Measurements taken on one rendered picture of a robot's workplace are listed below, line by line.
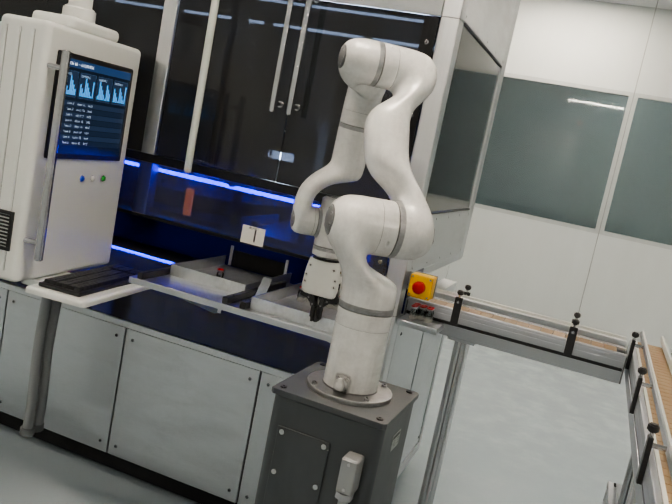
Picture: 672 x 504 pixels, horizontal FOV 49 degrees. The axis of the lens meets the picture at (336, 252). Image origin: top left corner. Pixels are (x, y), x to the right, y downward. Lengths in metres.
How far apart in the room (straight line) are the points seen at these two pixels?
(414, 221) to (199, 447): 1.46
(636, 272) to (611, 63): 1.80
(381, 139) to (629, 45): 5.43
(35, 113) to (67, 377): 1.13
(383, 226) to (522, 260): 5.40
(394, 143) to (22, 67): 1.14
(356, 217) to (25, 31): 1.19
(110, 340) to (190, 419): 0.42
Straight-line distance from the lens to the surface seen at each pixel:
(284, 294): 2.27
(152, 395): 2.77
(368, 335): 1.54
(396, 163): 1.57
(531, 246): 6.85
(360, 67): 1.67
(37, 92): 2.25
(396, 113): 1.62
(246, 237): 2.48
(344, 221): 1.48
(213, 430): 2.67
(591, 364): 2.37
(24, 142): 2.27
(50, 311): 2.68
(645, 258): 6.83
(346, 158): 1.86
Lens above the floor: 1.39
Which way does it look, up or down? 9 degrees down
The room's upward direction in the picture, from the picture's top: 11 degrees clockwise
